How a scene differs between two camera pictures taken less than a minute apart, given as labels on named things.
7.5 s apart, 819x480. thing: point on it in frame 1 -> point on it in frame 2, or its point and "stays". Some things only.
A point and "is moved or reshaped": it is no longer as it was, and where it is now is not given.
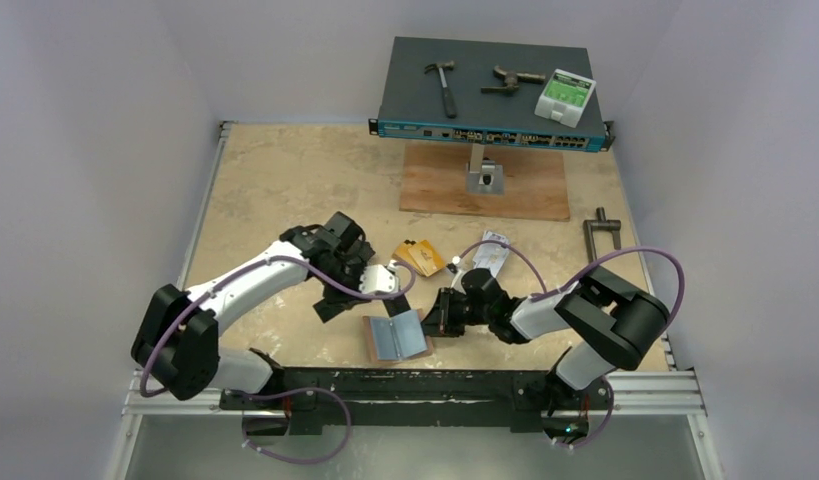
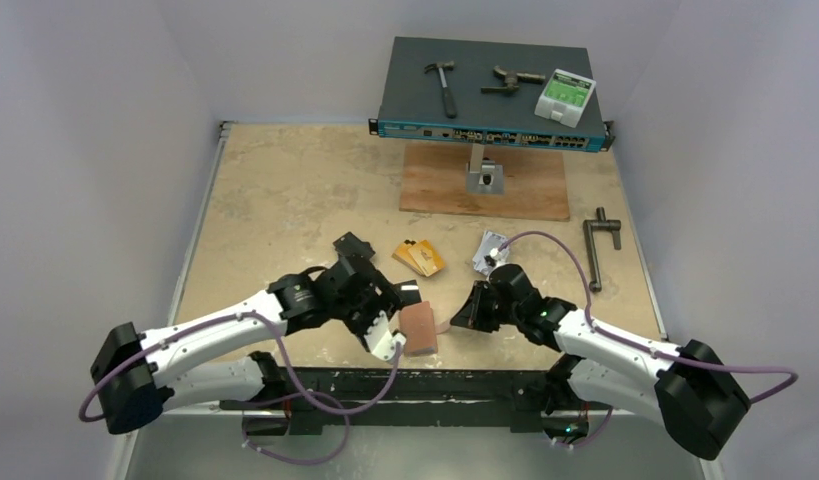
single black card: x=397 y=305 is moved or reshaped
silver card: x=492 y=256 stays
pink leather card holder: x=399 y=338 stays
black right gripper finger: x=437 y=323 -> x=470 y=314
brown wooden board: x=535 y=182 stays
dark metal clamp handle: x=600 y=224 stays
